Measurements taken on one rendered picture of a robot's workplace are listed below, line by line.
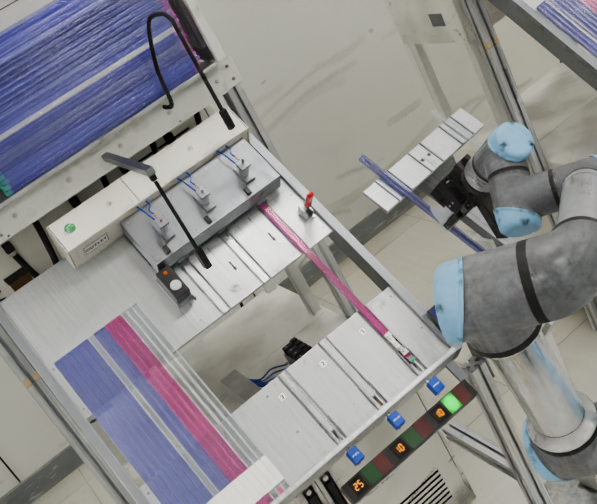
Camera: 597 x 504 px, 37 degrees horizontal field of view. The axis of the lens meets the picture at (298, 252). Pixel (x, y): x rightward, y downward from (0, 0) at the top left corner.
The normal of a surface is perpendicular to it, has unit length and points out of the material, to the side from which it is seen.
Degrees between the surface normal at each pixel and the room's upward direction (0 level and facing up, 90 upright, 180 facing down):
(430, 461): 90
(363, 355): 43
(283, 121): 90
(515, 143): 55
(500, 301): 70
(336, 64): 90
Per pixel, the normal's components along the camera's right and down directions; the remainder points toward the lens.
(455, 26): -0.76, 0.58
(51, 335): 0.00, -0.45
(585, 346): -0.44, -0.79
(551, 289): -0.10, 0.25
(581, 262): 0.28, -0.26
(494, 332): -0.02, 0.74
